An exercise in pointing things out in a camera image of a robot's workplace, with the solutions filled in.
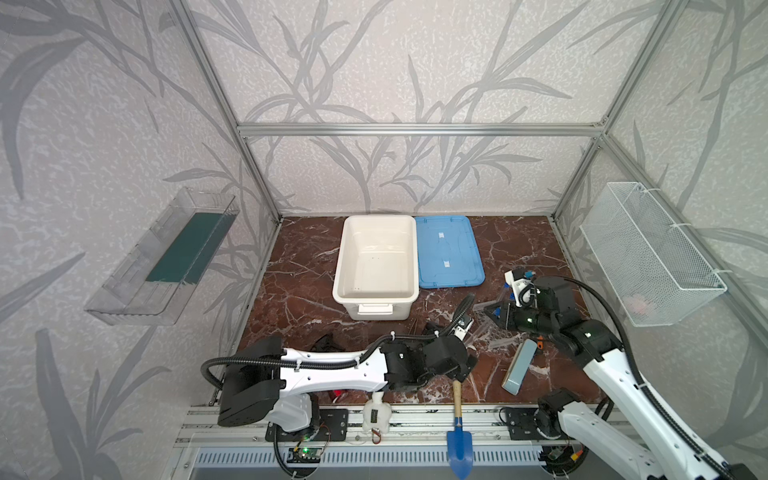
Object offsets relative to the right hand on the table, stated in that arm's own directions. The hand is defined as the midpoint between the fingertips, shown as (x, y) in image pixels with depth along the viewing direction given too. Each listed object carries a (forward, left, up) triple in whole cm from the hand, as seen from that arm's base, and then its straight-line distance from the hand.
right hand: (485, 301), depth 75 cm
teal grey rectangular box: (-12, -10, -14) cm, 21 cm away
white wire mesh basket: (-3, -32, +16) cm, 36 cm away
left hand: (-8, +6, -4) cm, 11 cm away
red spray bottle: (-5, +44, -18) cm, 47 cm away
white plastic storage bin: (+24, +31, -21) cm, 45 cm away
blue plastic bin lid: (+31, +4, -20) cm, 37 cm away
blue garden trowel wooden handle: (-28, +7, -19) cm, 35 cm away
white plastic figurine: (-23, +27, -14) cm, 39 cm away
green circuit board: (-31, +45, -19) cm, 58 cm away
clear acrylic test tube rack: (-3, -5, -19) cm, 19 cm away
